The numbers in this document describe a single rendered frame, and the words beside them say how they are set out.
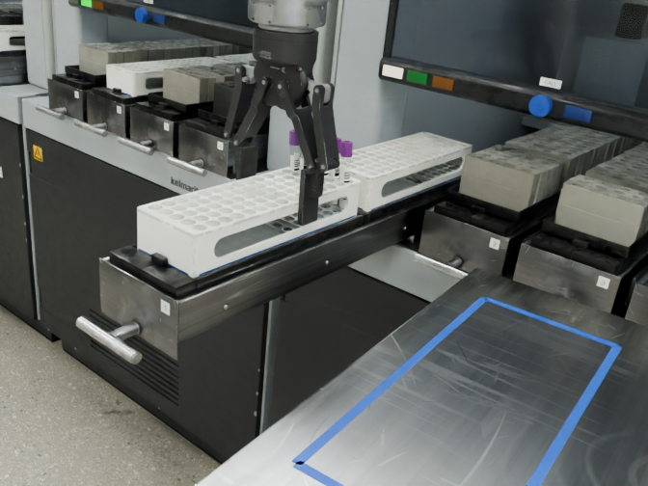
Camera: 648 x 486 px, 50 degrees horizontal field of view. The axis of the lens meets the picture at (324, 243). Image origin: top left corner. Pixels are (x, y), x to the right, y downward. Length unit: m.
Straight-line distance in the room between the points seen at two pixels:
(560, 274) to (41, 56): 1.40
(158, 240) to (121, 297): 0.08
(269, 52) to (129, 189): 0.80
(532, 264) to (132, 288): 0.52
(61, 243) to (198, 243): 1.14
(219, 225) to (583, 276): 0.48
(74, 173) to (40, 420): 0.63
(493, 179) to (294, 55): 0.40
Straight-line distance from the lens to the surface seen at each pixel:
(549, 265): 0.97
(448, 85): 1.06
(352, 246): 0.93
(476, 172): 1.07
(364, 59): 1.17
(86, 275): 1.80
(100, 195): 1.65
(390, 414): 0.57
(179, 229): 0.74
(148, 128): 1.45
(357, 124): 1.19
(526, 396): 0.63
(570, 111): 0.99
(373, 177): 0.96
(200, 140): 1.34
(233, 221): 0.77
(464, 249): 1.02
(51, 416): 1.92
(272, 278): 0.82
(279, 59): 0.80
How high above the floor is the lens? 1.16
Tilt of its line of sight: 24 degrees down
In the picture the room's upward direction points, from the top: 6 degrees clockwise
